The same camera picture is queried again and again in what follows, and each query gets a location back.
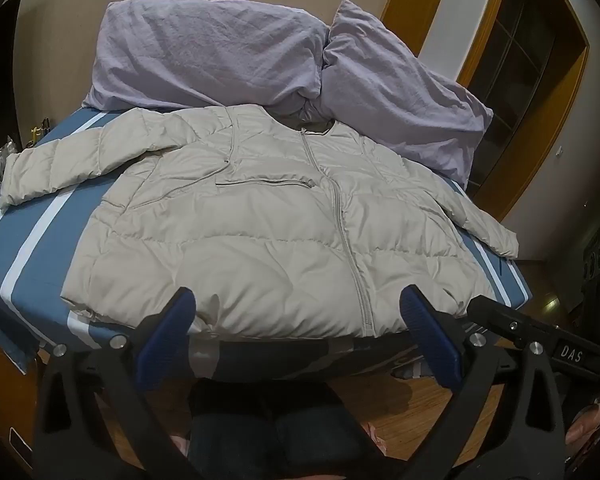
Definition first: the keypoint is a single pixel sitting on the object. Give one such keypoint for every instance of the person's legs in dark pants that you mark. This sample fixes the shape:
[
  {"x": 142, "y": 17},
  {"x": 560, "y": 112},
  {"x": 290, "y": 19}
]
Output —
[{"x": 280, "y": 430}]

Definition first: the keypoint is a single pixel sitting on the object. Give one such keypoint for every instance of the small lilac pillow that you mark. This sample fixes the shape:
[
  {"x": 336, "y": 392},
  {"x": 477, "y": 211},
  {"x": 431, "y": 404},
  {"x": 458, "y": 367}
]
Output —
[{"x": 390, "y": 90}]

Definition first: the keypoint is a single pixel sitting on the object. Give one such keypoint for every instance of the blue white-striped bed sheet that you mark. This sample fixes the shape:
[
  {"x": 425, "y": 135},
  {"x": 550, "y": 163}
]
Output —
[{"x": 35, "y": 260}]

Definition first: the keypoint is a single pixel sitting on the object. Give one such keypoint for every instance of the large lilac pillow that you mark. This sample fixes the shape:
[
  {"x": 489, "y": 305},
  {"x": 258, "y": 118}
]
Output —
[{"x": 205, "y": 55}]

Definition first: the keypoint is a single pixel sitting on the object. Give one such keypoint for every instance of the person's right hand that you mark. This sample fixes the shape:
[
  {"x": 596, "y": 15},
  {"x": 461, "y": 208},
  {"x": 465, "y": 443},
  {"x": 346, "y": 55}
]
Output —
[{"x": 589, "y": 425}]

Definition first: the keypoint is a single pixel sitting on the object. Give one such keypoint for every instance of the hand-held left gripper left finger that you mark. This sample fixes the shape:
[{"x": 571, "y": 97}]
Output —
[{"x": 166, "y": 336}]

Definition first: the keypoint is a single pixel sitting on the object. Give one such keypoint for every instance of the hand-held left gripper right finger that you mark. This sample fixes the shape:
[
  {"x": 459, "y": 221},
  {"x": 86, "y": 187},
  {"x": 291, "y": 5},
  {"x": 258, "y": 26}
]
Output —
[{"x": 430, "y": 341}]

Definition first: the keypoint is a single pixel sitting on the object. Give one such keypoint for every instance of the wooden door frame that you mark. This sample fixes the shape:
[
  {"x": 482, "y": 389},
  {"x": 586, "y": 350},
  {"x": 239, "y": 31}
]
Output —
[{"x": 540, "y": 105}]

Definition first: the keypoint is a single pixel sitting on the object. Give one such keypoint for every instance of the beige puffer jacket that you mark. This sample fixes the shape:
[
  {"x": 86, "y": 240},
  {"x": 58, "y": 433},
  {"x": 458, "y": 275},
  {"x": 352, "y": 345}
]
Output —
[{"x": 260, "y": 220}]

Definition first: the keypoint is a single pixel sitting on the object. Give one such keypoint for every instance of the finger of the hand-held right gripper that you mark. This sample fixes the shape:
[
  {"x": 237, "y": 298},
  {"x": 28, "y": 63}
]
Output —
[{"x": 500, "y": 317}]

